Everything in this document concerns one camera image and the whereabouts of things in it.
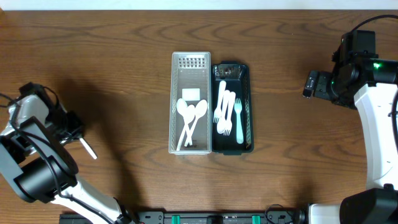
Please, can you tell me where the white plastic fork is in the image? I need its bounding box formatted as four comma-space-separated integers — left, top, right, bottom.
213, 80, 226, 123
224, 91, 236, 136

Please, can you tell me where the black plastic perforated basket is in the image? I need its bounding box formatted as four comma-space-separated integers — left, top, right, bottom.
211, 61, 254, 155

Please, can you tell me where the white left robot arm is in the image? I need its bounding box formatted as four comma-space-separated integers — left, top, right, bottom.
1, 82, 134, 223

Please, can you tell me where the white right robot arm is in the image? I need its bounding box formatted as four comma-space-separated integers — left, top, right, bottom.
303, 58, 397, 223

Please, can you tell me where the white plastic spoon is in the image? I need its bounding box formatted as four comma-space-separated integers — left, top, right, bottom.
176, 98, 193, 147
217, 90, 230, 134
176, 104, 196, 152
184, 100, 208, 146
79, 138, 98, 160

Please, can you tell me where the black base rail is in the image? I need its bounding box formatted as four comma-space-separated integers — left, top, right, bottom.
58, 203, 312, 224

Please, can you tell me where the white label sticker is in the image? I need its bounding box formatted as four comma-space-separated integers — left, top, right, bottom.
182, 88, 200, 101

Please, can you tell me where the clear plastic perforated basket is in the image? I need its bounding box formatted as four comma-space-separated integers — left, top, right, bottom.
169, 52, 212, 155

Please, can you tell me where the pale green plastic fork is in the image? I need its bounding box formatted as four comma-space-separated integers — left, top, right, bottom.
234, 98, 244, 144

